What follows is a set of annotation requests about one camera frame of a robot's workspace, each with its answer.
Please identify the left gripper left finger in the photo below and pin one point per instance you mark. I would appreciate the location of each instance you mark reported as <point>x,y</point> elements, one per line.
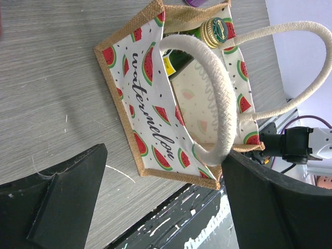
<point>53,208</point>

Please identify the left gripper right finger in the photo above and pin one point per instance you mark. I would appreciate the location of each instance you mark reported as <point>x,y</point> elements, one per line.
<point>272,210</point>

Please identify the green glass bottle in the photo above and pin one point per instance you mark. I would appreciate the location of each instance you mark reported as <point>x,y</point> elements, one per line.
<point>179,49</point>

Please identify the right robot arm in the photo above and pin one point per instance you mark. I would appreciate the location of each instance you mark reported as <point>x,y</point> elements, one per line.
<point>298,145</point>

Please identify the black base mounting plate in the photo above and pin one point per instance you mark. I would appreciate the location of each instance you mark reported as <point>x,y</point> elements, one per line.
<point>192,217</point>

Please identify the purple soda can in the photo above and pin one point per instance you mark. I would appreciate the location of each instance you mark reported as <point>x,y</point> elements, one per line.
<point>195,3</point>

